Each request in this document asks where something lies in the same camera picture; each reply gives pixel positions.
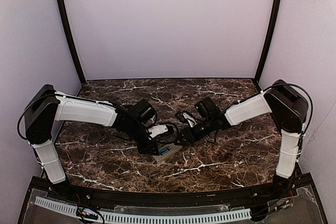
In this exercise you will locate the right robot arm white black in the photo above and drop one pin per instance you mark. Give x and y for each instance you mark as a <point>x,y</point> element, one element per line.
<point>291,111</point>

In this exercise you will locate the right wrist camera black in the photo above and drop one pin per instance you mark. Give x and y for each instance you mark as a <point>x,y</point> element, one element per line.
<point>186,118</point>

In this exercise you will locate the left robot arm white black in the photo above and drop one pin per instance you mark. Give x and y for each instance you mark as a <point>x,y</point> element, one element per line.
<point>49,106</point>

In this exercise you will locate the black left frame post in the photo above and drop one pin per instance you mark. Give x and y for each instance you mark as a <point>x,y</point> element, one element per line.
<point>70,41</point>

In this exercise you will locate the blue AAA battery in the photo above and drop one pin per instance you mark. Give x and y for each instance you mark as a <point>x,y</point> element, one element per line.
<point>164,151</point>

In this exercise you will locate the black frame post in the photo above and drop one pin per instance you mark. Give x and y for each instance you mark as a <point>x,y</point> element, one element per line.
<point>70,41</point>
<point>268,39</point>

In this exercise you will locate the white remote control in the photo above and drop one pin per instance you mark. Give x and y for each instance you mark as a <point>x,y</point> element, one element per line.
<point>174,149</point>

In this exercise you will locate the black right frame post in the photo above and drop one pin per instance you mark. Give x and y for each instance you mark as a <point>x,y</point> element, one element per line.
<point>268,39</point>

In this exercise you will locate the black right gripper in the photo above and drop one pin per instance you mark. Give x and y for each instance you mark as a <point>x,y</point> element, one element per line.
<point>186,135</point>

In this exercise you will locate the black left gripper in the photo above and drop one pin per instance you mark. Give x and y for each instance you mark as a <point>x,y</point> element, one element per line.
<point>146,146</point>

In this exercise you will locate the white slotted cable duct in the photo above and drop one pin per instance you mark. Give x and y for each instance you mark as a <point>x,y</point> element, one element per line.
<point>129,214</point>

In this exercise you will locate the black front rail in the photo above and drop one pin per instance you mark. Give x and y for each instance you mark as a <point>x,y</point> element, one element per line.
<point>98,198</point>

